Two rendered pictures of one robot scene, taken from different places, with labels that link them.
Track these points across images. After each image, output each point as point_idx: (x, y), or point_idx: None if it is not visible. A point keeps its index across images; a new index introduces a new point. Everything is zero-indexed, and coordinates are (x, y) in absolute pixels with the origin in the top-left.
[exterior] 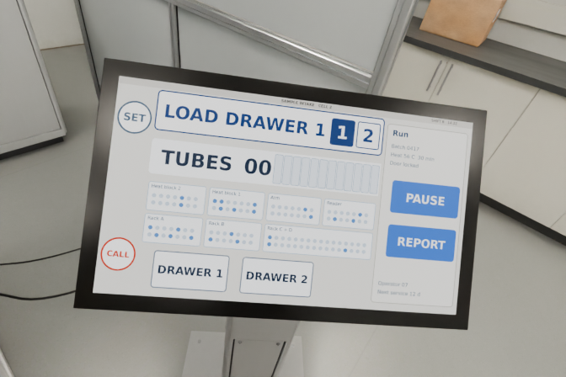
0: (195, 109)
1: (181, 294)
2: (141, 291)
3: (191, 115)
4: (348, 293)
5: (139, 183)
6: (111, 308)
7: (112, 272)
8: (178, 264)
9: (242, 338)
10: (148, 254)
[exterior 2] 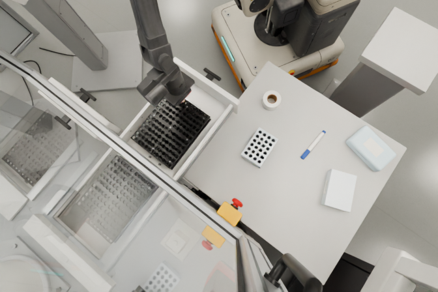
0: None
1: None
2: None
3: None
4: None
5: None
6: None
7: None
8: None
9: (58, 10)
10: None
